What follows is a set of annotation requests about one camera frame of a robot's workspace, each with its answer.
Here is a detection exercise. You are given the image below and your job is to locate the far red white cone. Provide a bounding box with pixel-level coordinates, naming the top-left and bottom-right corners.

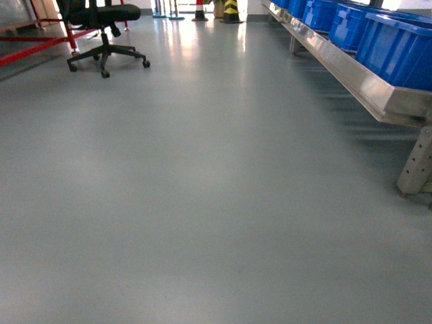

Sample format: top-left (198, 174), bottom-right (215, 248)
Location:
top-left (192, 0), bottom-right (208, 22)

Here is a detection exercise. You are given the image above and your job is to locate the yellow black traffic cone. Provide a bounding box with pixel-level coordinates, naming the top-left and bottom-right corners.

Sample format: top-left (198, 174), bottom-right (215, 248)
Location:
top-left (220, 0), bottom-right (244, 24)

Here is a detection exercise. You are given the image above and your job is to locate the blue plastic bin left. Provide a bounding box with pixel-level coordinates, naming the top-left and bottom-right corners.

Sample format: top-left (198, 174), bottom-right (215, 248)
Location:
top-left (302, 0), bottom-right (338, 32)

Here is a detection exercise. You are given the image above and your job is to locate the blue plastic bin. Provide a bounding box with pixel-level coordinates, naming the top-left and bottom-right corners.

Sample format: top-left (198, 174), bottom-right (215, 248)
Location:
top-left (328, 3), bottom-right (403, 52)
top-left (302, 0), bottom-right (338, 32)
top-left (355, 13), bottom-right (431, 91)

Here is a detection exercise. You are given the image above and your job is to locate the black office chair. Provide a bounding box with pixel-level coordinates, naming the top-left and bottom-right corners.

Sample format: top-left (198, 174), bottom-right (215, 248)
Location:
top-left (56, 1), bottom-right (151, 78)

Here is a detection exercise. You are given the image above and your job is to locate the blue plastic bin middle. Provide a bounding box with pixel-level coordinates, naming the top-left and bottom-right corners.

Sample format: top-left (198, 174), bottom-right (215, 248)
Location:
top-left (328, 3), bottom-right (403, 52)

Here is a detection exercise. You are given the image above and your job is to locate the blue plastic bin right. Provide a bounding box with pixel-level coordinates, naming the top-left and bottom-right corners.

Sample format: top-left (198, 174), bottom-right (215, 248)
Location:
top-left (355, 13), bottom-right (431, 91)

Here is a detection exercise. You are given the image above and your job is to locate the stainless steel rack frame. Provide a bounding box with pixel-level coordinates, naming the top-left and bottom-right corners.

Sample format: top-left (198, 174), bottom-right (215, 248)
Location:
top-left (261, 1), bottom-right (431, 196)

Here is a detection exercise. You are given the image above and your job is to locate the red metal table frame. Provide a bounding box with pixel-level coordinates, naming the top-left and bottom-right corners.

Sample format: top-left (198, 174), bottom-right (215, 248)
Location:
top-left (1, 14), bottom-right (100, 66)

